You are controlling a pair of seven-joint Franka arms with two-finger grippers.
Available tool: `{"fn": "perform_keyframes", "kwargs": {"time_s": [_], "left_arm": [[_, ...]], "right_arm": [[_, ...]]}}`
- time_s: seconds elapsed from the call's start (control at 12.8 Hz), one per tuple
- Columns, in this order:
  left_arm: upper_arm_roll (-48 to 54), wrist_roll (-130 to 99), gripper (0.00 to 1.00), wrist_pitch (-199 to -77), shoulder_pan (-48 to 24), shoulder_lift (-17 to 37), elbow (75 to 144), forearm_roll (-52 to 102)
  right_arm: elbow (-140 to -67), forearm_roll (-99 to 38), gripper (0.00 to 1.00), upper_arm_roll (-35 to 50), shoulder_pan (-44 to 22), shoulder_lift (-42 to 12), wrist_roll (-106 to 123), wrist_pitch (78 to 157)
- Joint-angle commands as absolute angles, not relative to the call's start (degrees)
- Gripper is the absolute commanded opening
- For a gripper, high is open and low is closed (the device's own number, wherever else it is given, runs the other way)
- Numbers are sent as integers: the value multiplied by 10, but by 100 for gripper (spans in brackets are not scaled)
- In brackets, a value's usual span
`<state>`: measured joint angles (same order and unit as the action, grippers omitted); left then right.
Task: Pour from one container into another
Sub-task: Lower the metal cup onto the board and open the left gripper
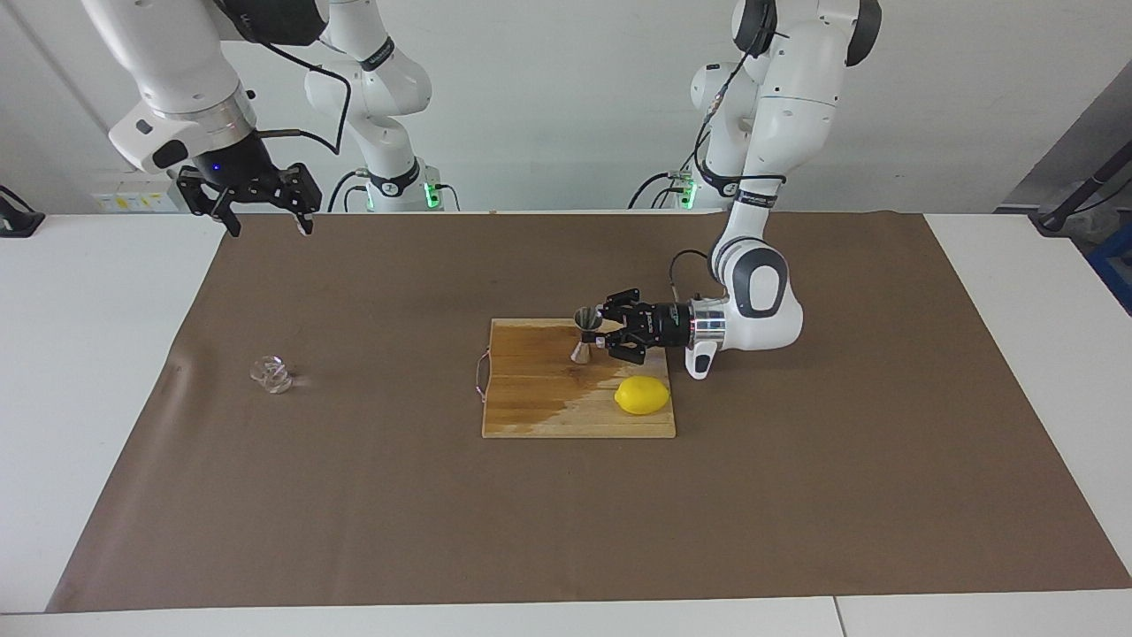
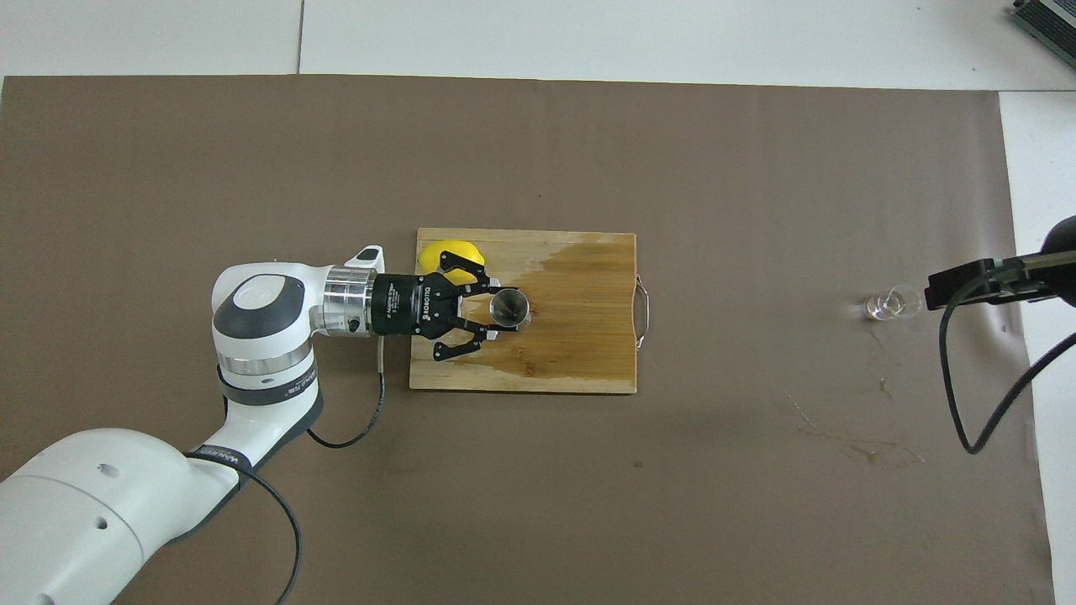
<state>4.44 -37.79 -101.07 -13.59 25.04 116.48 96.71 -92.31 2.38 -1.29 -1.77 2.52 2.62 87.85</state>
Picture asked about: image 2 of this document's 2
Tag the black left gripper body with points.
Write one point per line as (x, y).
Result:
(412, 307)

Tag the wooden cutting board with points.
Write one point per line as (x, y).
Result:
(572, 353)

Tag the brown paper table mat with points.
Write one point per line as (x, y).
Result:
(672, 504)

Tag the small clear glass beaker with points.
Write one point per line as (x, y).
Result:
(881, 309)

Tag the steel double jigger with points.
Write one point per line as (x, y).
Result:
(510, 309)

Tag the grey ribbed metal device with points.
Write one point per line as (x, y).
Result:
(1051, 21)

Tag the yellow lemon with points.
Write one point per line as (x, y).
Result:
(458, 250)

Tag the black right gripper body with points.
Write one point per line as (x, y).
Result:
(1063, 273)

